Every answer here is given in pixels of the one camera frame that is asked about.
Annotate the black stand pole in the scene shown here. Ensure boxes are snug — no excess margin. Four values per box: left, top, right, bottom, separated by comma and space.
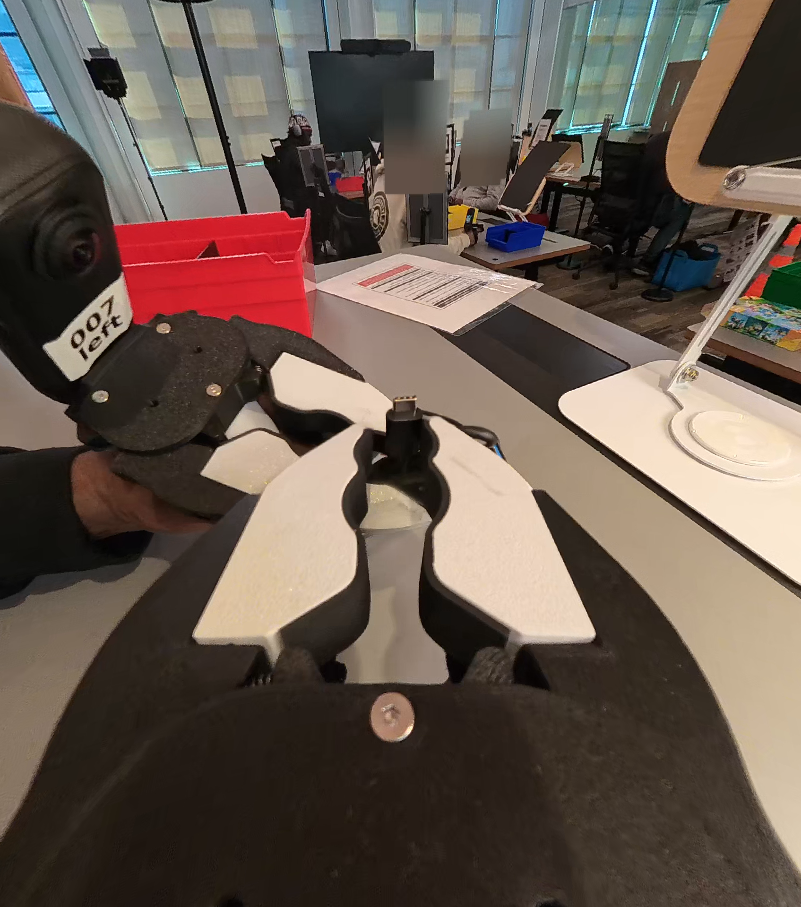
159, 0, 250, 215

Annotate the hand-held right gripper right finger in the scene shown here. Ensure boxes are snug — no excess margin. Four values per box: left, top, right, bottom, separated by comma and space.
417, 415, 597, 666

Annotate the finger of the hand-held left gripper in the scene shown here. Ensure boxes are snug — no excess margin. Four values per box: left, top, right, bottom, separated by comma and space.
199, 427, 303, 497
267, 351, 403, 442

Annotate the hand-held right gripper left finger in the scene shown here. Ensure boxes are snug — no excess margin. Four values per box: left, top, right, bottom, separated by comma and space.
192, 425, 376, 666

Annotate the person's left forearm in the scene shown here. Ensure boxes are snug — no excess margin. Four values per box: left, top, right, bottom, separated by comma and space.
0, 445, 155, 612

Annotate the white board stand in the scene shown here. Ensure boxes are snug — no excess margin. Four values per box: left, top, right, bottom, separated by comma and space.
558, 145, 801, 605

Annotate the person's left hand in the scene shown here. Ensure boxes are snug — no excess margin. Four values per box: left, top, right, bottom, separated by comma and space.
69, 448, 217, 537

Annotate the black office chair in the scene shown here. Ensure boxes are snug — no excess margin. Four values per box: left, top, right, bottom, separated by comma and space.
588, 138, 656, 284

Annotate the blue plastic bin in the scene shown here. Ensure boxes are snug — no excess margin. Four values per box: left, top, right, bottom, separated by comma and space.
485, 221, 547, 253

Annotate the red plastic bin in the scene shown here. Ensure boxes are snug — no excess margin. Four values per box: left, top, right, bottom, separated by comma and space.
113, 209, 316, 340

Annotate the white laminated sheet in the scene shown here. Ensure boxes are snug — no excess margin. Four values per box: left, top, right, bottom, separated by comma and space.
317, 253, 544, 335

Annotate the black braided usb-c cable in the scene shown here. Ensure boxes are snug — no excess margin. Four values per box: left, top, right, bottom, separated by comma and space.
370, 392, 440, 497

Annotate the small black light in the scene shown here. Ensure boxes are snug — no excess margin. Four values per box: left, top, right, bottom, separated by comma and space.
85, 48, 129, 97

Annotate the blue storage bag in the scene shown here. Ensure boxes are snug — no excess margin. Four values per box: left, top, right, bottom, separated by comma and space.
652, 242, 722, 291

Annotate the colourful toy brick box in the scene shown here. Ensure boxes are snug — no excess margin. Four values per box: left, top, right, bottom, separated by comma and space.
721, 296, 801, 352

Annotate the black monitor screen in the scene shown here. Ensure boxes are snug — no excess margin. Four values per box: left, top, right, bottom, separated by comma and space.
308, 39, 437, 154

